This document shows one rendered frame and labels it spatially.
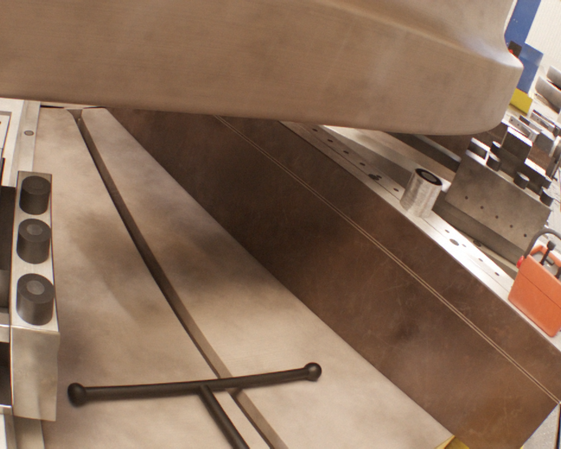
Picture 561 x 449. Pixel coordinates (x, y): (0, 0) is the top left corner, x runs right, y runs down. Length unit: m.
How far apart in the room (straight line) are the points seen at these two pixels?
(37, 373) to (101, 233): 0.89
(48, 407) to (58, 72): 0.54
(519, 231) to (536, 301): 1.08
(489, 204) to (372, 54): 1.27
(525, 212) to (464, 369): 1.05
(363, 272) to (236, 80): 0.68
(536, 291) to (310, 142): 0.73
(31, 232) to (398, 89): 0.83
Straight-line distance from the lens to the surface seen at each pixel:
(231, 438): 1.23
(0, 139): 0.92
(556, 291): 1.34
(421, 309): 1.51
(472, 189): 2.39
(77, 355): 1.31
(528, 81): 10.22
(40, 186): 1.04
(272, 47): 1.09
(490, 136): 3.53
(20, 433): 1.08
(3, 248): 0.95
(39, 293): 0.81
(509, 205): 2.39
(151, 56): 1.01
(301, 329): 1.64
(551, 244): 1.38
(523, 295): 1.38
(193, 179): 2.00
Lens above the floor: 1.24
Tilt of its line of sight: 27 degrees down
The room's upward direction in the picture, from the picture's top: 23 degrees clockwise
